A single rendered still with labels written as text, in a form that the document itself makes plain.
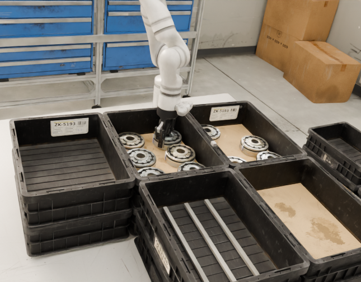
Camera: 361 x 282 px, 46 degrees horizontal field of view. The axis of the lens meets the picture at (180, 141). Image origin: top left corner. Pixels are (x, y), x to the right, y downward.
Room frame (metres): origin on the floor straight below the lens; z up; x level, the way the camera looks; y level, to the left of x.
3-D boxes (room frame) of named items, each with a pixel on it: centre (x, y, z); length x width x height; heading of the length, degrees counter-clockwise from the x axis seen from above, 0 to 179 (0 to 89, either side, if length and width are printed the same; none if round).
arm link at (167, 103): (1.28, 0.04, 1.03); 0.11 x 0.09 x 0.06; 72
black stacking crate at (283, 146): (1.32, -0.21, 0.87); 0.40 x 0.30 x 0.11; 28
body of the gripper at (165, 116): (1.29, 0.06, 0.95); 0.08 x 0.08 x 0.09
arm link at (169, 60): (1.28, 0.06, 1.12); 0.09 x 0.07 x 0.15; 146
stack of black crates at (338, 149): (1.97, -0.90, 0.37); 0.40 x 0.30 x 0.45; 33
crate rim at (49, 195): (1.05, 0.33, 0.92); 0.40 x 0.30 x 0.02; 28
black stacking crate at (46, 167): (1.05, 0.33, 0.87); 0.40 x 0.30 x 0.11; 28
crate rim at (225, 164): (1.18, 0.06, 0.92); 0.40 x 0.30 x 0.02; 28
